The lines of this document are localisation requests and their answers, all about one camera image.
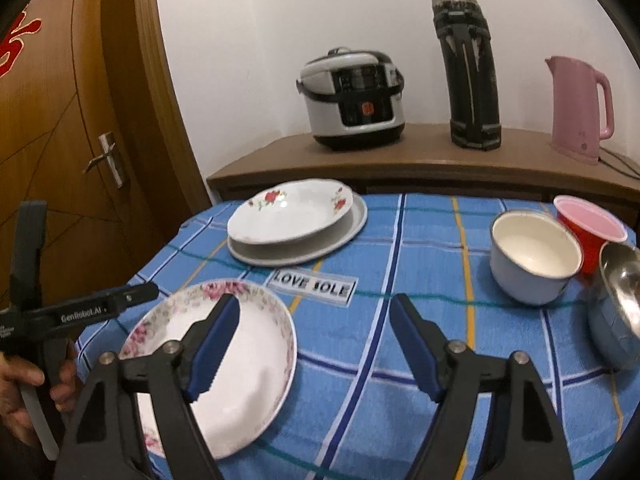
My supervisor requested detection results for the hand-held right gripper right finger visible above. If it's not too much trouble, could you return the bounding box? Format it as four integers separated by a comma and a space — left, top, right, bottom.
390, 294, 576, 480

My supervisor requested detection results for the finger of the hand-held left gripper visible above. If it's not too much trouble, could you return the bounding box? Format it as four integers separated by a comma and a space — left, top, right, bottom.
102, 281, 161, 318

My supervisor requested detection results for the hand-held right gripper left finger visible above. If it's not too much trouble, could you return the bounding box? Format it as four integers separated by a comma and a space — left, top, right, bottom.
52, 292, 242, 480

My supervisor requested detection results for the pink floral plate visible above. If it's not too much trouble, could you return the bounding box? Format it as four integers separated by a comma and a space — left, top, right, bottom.
118, 281, 298, 461

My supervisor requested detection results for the white enamel bowl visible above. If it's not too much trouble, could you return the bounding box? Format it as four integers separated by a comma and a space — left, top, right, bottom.
489, 210, 584, 307

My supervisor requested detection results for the person's left hand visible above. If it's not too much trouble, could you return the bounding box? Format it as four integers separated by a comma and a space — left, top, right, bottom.
0, 342, 80, 441

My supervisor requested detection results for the blue plaid tablecloth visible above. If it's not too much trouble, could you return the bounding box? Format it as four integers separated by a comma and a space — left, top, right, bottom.
75, 192, 640, 480

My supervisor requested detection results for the wooden door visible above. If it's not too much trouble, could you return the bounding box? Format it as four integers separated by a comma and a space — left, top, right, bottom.
0, 0, 193, 311

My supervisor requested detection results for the white cloth label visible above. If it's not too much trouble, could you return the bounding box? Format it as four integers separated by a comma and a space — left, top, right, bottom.
265, 270, 357, 306

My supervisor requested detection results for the plain white plate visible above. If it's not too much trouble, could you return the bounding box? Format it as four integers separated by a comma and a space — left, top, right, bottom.
227, 192, 368, 267

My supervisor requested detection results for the red rose plate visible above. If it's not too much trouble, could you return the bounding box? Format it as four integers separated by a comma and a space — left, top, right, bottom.
226, 178, 355, 246

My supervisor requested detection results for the brown wooden cabinet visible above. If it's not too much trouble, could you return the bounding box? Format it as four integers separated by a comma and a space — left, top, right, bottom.
206, 127, 640, 231

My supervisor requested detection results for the stainless steel bowl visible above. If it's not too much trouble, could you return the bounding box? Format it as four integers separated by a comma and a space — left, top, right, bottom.
586, 241, 640, 372

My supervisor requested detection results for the red and pink plastic bowl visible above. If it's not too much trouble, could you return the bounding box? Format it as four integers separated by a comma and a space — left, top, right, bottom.
553, 195, 628, 276

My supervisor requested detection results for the red door decoration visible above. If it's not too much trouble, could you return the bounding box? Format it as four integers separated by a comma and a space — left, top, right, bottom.
0, 7, 43, 78

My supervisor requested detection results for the silver black rice cooker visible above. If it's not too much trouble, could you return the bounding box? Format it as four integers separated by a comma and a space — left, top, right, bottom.
296, 46, 407, 152

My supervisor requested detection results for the black thermos flask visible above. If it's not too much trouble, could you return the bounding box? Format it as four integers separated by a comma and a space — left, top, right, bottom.
431, 0, 502, 152

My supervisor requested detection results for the pink electric kettle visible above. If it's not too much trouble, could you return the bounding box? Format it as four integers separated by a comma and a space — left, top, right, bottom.
544, 55, 616, 167

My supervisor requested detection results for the metal door handle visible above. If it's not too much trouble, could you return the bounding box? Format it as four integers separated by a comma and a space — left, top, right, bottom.
82, 131, 126, 190

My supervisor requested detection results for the wooden door frame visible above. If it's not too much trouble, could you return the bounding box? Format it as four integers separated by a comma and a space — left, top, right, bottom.
132, 0, 213, 226

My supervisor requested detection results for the black kettle cable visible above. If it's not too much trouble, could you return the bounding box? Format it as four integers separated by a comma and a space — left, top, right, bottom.
597, 147, 640, 179

